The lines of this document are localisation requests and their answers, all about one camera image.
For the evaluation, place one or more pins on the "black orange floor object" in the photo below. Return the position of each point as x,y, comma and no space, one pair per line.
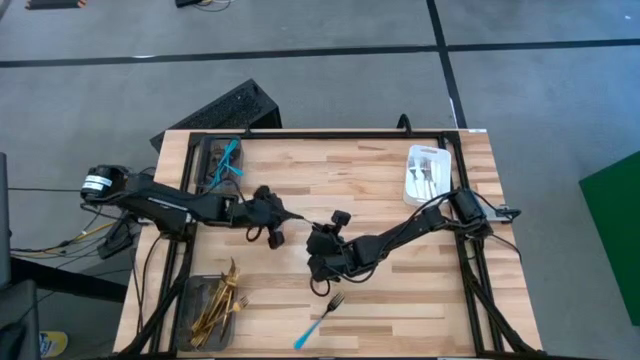
52,4

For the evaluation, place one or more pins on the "gold fork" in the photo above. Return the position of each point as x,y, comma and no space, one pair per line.
199,336
240,302
212,312
205,325
222,300
227,320
232,272
218,307

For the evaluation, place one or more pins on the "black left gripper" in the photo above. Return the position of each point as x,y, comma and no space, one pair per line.
260,212

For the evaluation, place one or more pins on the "black floor beam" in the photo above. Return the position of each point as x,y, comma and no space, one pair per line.
70,282

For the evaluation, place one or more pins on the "black perforated box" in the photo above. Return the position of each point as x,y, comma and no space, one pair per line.
225,110

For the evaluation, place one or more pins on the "yellow blue bag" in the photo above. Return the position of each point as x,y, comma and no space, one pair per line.
54,345

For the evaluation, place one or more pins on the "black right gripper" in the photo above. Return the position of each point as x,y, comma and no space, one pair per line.
335,255

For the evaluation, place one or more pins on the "green panel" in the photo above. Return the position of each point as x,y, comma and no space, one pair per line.
615,225

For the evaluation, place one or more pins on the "gray translucent plastic bin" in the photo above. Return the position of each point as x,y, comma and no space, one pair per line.
187,300
237,150

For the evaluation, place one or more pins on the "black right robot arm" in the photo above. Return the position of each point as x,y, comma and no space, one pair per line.
400,235

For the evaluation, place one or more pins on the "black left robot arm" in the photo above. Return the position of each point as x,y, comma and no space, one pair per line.
165,205

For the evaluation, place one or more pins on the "white plastic bin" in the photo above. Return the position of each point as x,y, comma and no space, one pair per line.
442,155

